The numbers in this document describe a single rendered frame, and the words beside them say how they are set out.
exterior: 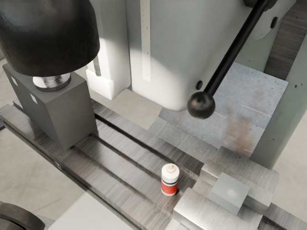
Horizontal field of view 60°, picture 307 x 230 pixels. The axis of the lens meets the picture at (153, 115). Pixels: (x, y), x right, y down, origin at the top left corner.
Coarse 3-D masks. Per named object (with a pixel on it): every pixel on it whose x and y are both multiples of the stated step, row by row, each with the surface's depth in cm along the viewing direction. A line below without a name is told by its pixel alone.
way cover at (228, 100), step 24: (240, 72) 77; (216, 96) 82; (240, 96) 78; (264, 96) 75; (168, 120) 89; (192, 120) 86; (216, 120) 82; (240, 120) 79; (264, 120) 76; (192, 144) 83; (216, 144) 82; (240, 144) 79
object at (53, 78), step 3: (60, 75) 65; (42, 78) 64; (45, 78) 64; (48, 78) 63; (51, 78) 64; (54, 78) 64; (57, 78) 65; (45, 81) 64; (48, 81) 64; (51, 81) 64
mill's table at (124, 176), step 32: (32, 128) 80; (128, 128) 80; (64, 160) 72; (96, 160) 72; (128, 160) 74; (160, 160) 72; (192, 160) 72; (96, 192) 68; (128, 192) 66; (160, 192) 66; (128, 224) 67; (160, 224) 60; (288, 224) 60
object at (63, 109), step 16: (16, 80) 68; (32, 80) 67; (64, 80) 65; (80, 80) 67; (32, 96) 65; (48, 96) 63; (64, 96) 64; (80, 96) 68; (32, 112) 76; (48, 112) 63; (64, 112) 67; (80, 112) 71; (48, 128) 72; (64, 128) 70; (80, 128) 74; (96, 128) 80; (64, 144) 73
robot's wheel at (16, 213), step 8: (0, 208) 102; (8, 208) 100; (16, 208) 101; (0, 216) 101; (8, 216) 98; (16, 216) 99; (24, 216) 100; (32, 216) 102; (24, 224) 99; (32, 224) 101; (40, 224) 104
